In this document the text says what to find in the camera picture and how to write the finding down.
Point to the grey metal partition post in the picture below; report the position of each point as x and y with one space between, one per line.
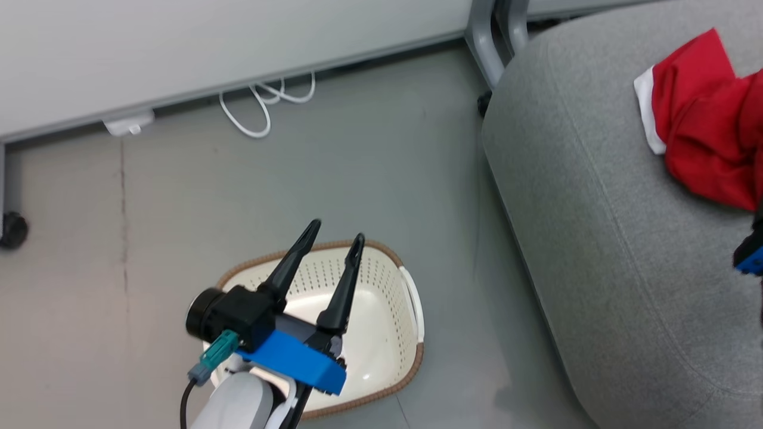
517 24
483 36

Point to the black caster wheel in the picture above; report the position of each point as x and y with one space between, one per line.
13 231

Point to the blue left camera mount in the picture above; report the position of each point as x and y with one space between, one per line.
292 357

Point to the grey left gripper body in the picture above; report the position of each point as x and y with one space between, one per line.
310 336

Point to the teal left camera connector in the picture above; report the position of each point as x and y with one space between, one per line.
217 354

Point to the blue right camera mount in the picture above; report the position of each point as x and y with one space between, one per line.
752 262

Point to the cream perforated laundry basket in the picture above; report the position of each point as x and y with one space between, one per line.
381 333

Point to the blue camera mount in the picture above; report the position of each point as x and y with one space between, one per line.
752 262
292 357

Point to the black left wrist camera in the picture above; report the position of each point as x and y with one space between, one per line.
244 313

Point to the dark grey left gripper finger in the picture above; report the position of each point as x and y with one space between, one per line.
292 262
344 292

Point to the grey fabric sofa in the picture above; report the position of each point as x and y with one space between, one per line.
596 208

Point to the red garment with white cuff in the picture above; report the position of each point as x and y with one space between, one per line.
709 137

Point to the white power adapter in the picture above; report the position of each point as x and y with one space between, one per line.
128 125

